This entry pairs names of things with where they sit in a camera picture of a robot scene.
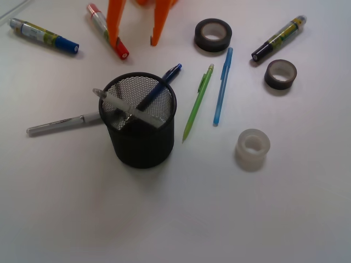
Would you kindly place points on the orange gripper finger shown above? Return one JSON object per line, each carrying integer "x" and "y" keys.
{"x": 162, "y": 8}
{"x": 113, "y": 18}

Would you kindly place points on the blue cap marker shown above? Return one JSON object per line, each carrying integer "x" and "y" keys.
{"x": 44, "y": 36}

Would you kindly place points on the blue black retractable pen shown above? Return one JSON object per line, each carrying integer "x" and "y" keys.
{"x": 169, "y": 76}

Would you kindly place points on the white dotted gel pen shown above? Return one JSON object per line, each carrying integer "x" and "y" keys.
{"x": 126, "y": 107}

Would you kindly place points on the black mesh pen holder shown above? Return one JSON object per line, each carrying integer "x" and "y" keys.
{"x": 135, "y": 142}

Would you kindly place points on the black cap marker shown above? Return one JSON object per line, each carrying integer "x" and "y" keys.
{"x": 277, "y": 40}

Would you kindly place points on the red cap marker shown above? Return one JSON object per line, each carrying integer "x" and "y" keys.
{"x": 99, "y": 21}

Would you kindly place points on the clear tape roll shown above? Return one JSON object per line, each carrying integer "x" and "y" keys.
{"x": 251, "y": 149}

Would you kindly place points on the large black tape roll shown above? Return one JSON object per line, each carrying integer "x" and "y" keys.
{"x": 212, "y": 35}

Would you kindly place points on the clear silver gel pen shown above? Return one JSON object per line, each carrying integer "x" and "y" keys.
{"x": 65, "y": 124}

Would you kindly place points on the green mechanical pencil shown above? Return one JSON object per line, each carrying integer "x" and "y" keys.
{"x": 200, "y": 93}

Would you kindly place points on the small dark tape roll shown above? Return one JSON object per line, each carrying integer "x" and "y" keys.
{"x": 280, "y": 74}

